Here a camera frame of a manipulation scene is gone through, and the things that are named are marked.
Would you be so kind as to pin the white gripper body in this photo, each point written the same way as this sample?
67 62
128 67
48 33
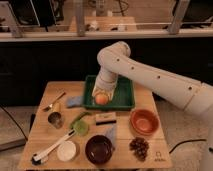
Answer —
102 86

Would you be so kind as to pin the orange apple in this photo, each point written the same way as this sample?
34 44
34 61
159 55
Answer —
101 99

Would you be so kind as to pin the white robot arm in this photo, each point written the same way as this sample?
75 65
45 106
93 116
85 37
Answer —
190 95

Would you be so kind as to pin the metal cup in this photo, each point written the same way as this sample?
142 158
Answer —
55 119

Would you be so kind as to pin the green plastic tray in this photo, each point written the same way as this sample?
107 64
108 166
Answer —
123 99

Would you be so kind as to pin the blue grey cloth piece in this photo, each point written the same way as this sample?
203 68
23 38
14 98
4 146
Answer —
111 135

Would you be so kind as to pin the orange bowl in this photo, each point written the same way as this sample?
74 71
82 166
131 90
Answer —
144 122

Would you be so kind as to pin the gold spoon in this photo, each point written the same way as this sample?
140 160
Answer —
48 107

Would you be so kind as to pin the dark brown bowl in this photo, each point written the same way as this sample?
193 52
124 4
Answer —
98 149

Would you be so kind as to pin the brown pine cone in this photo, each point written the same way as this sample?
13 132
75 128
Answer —
140 147

